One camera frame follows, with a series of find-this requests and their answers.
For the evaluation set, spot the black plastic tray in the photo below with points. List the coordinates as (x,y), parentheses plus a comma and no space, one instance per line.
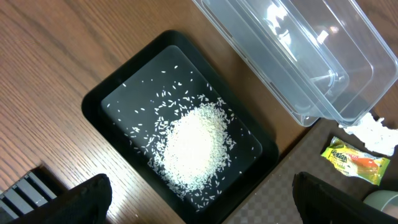
(172,46)

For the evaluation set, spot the crumpled white tissue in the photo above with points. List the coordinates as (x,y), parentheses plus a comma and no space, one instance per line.
(376,137)

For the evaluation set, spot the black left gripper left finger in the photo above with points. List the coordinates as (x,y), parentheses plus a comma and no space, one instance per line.
(87,203)

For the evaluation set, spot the clear plastic bin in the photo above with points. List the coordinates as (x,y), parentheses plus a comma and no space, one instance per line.
(319,58)

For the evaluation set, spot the brown serving tray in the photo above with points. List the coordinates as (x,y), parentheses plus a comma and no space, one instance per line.
(274,203)

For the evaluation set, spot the pile of white rice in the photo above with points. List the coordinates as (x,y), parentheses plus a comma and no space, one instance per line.
(189,135)

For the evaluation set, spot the green bowl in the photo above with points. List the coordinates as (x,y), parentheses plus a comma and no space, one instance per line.
(384,201)

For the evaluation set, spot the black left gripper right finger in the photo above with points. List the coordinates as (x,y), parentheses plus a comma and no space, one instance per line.
(321,203)

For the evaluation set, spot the yellow snack wrapper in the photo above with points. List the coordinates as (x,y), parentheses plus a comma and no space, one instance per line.
(352,162)

